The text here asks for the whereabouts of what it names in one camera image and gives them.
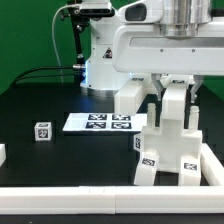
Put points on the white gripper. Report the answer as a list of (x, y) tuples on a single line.
[(142, 49)]

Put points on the white chair back frame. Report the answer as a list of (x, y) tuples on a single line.
[(139, 88)]

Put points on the white chair seat part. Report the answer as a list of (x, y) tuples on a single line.
[(171, 140)]

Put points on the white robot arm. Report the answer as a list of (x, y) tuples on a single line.
[(181, 37)]

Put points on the white cube nut with tag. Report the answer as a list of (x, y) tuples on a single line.
[(137, 142)]

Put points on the white tag sheet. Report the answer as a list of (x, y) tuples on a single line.
[(104, 122)]

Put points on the small white cube nut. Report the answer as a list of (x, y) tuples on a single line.
[(43, 131)]

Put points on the white L-shaped fence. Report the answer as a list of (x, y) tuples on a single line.
[(126, 199)]

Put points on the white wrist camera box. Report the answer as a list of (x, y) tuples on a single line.
[(141, 11)]

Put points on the grey camera on stand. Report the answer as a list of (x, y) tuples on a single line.
[(96, 9)]

